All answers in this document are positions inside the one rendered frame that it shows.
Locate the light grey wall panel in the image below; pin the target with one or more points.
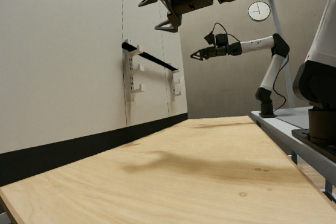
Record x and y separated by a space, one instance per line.
63 81

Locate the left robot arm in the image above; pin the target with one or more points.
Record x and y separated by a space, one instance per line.
316 82

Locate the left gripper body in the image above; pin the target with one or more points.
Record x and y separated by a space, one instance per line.
176 9

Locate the grey vertical post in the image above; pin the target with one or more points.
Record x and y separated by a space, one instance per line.
286 67

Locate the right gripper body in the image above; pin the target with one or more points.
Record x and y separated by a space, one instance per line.
207 56

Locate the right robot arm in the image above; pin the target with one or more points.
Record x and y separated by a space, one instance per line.
279 49

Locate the black metal bar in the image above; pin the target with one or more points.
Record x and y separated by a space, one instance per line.
130 47

